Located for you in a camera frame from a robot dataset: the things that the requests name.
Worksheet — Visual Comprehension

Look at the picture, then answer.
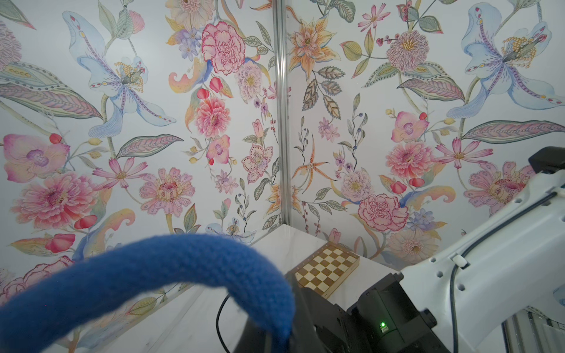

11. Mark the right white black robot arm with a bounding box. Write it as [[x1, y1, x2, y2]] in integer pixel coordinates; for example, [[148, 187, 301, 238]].
[[235, 147, 564, 352]]

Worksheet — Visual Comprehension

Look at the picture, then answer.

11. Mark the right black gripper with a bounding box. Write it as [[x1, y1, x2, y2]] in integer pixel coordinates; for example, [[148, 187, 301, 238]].
[[235, 273, 448, 352]]

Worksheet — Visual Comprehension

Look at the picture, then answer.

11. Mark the blue knitted pouch handle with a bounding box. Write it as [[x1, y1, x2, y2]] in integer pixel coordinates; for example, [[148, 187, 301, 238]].
[[1, 234, 296, 352]]

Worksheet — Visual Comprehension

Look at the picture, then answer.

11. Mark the wooden folding chess board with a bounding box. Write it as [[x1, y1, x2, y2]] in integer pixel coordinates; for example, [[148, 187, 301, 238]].
[[290, 242, 360, 299]]

